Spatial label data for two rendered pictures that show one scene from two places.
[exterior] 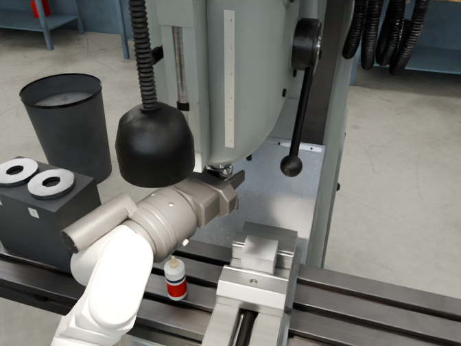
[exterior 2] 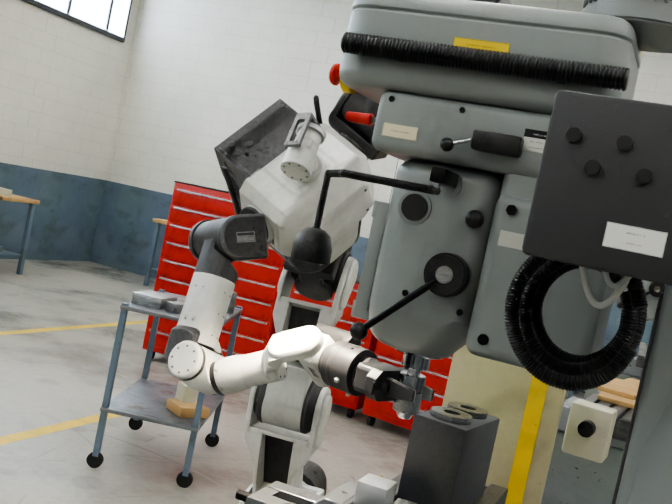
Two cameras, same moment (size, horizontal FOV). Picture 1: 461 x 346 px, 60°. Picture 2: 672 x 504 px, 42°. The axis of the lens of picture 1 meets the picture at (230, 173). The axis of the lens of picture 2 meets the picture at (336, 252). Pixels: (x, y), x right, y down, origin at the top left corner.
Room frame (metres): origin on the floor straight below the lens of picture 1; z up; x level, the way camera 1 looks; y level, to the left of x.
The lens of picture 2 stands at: (0.50, -1.50, 1.53)
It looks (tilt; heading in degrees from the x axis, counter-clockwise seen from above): 3 degrees down; 95
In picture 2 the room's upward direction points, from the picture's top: 12 degrees clockwise
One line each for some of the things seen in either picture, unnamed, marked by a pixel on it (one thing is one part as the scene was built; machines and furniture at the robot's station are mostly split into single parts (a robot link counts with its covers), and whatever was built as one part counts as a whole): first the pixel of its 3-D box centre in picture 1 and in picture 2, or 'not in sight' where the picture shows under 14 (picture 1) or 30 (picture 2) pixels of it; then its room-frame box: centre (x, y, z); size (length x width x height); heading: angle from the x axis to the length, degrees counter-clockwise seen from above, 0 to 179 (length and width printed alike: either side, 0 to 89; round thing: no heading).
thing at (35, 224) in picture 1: (45, 211); (450, 454); (0.66, 0.41, 1.05); 0.22 x 0.12 x 0.20; 66
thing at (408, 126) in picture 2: not in sight; (487, 144); (0.58, 0.01, 1.68); 0.34 x 0.24 x 0.10; 163
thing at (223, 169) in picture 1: (219, 164); (412, 376); (0.54, 0.02, 1.26); 0.05 x 0.05 x 0.01
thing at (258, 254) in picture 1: (259, 258); (374, 498); (0.52, -0.06, 1.06); 0.06 x 0.05 x 0.06; 75
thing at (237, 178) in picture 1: (234, 184); (398, 391); (0.52, -0.01, 1.24); 0.06 x 0.02 x 0.03; 143
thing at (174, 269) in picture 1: (175, 275); not in sight; (0.52, 0.11, 1.00); 0.04 x 0.04 x 0.11
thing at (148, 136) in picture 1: (154, 136); (313, 244); (0.31, 0.07, 1.45); 0.07 x 0.07 x 0.06
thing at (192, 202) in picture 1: (183, 206); (370, 377); (0.46, 0.07, 1.23); 0.13 x 0.12 x 0.10; 53
